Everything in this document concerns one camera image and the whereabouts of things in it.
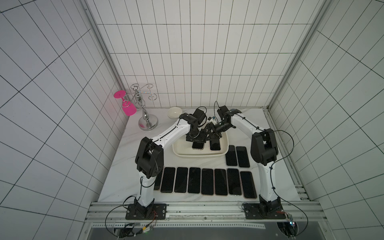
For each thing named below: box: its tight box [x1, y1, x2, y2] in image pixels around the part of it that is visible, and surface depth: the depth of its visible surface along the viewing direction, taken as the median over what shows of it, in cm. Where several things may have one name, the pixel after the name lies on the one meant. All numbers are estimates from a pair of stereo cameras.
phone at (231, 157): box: [225, 145, 238, 166], surface depth 92 cm
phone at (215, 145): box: [209, 139, 222, 152], surface depth 97 cm
